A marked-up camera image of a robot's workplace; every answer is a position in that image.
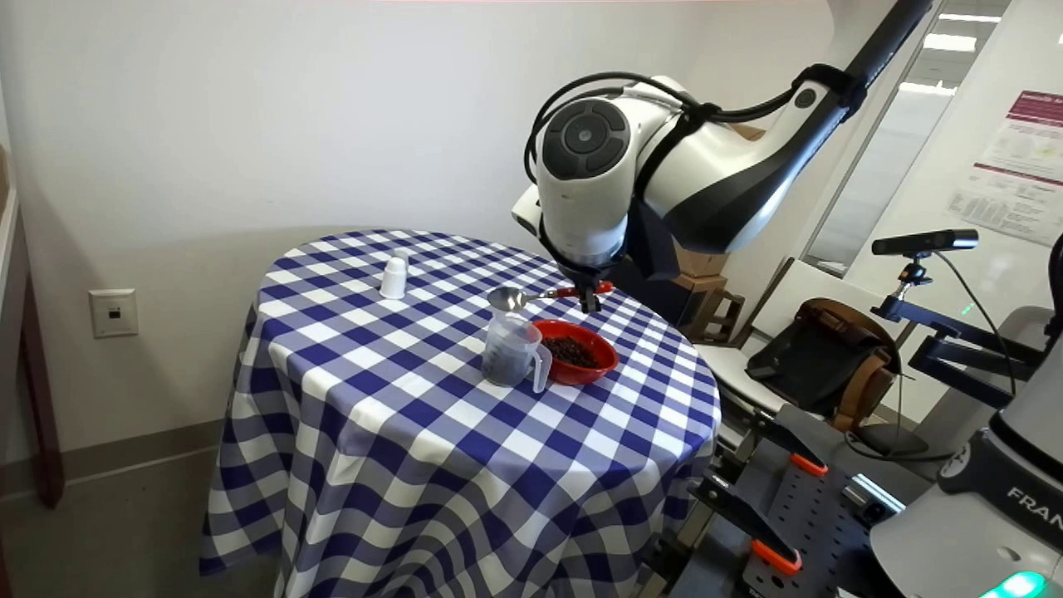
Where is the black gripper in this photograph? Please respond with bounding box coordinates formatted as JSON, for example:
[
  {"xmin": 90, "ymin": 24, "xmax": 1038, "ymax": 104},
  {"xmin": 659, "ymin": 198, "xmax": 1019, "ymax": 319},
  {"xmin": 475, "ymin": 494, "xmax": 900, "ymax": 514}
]
[{"xmin": 554, "ymin": 261, "xmax": 616, "ymax": 316}]

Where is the red bowl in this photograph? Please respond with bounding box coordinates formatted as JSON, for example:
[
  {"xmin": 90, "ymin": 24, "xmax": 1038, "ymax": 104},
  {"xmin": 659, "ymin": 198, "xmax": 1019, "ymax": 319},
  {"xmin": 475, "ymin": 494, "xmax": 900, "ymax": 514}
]
[{"xmin": 529, "ymin": 316, "xmax": 622, "ymax": 388}]

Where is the red-handled metal spoon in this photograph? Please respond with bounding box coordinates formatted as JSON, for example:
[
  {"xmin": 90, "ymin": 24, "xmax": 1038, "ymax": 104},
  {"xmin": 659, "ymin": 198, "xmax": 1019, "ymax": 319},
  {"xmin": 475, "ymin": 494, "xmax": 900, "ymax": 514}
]
[{"xmin": 490, "ymin": 276, "xmax": 622, "ymax": 319}]

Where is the grey Franka robot base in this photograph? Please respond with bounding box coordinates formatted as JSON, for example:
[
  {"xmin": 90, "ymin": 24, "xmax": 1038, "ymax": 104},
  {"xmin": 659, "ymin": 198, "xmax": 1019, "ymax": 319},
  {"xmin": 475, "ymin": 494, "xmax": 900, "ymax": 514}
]
[{"xmin": 867, "ymin": 231, "xmax": 1063, "ymax": 598}]

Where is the dark beans pile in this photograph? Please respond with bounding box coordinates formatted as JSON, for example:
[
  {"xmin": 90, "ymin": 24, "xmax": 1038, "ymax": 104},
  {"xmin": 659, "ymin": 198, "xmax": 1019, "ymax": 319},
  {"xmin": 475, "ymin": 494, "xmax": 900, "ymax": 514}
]
[{"xmin": 549, "ymin": 336, "xmax": 601, "ymax": 370}]

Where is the small white shaker bottle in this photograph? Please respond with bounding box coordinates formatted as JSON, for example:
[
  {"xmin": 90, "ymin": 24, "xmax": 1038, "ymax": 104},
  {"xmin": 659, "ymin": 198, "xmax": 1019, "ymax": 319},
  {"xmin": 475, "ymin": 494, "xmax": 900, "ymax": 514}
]
[{"xmin": 378, "ymin": 251, "xmax": 415, "ymax": 306}]

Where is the blue white checkered tablecloth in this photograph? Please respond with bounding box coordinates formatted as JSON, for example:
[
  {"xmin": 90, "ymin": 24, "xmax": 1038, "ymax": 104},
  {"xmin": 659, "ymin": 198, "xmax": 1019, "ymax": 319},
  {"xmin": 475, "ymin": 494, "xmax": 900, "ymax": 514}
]
[{"xmin": 198, "ymin": 225, "xmax": 726, "ymax": 598}]

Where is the black chair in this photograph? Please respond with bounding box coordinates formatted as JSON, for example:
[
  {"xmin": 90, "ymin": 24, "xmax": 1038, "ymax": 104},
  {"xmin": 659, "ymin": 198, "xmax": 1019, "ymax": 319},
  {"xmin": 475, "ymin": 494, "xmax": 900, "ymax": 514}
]
[{"xmin": 743, "ymin": 297, "xmax": 904, "ymax": 435}]

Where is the black orange bar clamp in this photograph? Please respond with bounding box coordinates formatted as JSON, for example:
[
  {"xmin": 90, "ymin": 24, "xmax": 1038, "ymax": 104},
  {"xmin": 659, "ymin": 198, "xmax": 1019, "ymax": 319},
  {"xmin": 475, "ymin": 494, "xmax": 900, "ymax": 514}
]
[
  {"xmin": 706, "ymin": 473, "xmax": 807, "ymax": 582},
  {"xmin": 761, "ymin": 416, "xmax": 833, "ymax": 482}
]

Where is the black perforated mounting board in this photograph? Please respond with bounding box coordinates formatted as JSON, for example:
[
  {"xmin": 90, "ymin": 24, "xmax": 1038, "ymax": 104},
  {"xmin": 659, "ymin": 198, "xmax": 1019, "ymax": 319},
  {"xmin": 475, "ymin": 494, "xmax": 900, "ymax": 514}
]
[{"xmin": 663, "ymin": 434, "xmax": 904, "ymax": 598}]

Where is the glass window panel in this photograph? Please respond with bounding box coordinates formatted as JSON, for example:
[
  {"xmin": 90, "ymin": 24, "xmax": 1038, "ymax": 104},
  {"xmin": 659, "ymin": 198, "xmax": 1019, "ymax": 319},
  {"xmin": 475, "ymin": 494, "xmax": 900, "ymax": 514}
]
[{"xmin": 802, "ymin": 0, "xmax": 1014, "ymax": 282}]

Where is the clear plastic handled jar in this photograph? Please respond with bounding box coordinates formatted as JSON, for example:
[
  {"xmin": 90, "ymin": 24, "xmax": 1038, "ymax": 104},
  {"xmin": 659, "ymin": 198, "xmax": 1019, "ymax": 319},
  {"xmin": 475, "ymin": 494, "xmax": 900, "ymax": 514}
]
[{"xmin": 482, "ymin": 309, "xmax": 554, "ymax": 400}]

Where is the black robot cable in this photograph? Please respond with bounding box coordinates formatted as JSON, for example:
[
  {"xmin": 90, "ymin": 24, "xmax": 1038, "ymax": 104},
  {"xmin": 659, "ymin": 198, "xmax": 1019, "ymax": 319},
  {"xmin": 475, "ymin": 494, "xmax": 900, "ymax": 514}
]
[{"xmin": 523, "ymin": 71, "xmax": 848, "ymax": 185}]

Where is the black stereo camera bar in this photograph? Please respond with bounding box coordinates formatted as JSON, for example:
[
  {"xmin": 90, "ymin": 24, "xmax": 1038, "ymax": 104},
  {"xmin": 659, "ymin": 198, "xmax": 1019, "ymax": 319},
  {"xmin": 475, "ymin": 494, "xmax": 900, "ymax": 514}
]
[{"xmin": 867, "ymin": 225, "xmax": 983, "ymax": 263}]

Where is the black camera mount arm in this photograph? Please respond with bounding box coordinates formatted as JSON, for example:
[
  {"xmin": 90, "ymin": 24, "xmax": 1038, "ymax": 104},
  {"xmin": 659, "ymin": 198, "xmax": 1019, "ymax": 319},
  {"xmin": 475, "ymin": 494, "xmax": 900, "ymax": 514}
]
[{"xmin": 873, "ymin": 255, "xmax": 1057, "ymax": 387}]

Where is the white maroon wall poster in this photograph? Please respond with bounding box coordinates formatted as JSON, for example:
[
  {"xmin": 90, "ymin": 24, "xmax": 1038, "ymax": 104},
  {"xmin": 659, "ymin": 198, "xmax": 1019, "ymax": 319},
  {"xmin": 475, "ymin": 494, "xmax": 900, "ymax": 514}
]
[{"xmin": 946, "ymin": 88, "xmax": 1063, "ymax": 242}]

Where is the white wall outlet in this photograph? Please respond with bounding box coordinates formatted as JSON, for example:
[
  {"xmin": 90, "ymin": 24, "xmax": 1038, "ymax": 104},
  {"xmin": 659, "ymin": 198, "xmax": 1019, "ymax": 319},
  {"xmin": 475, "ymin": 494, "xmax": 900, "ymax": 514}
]
[{"xmin": 88, "ymin": 286, "xmax": 142, "ymax": 342}]

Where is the dark wooden door frame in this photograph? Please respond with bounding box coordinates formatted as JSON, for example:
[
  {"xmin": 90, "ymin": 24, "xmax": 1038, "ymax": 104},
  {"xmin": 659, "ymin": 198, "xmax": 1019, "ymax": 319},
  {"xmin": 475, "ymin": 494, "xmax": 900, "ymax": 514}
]
[{"xmin": 0, "ymin": 143, "xmax": 66, "ymax": 514}]

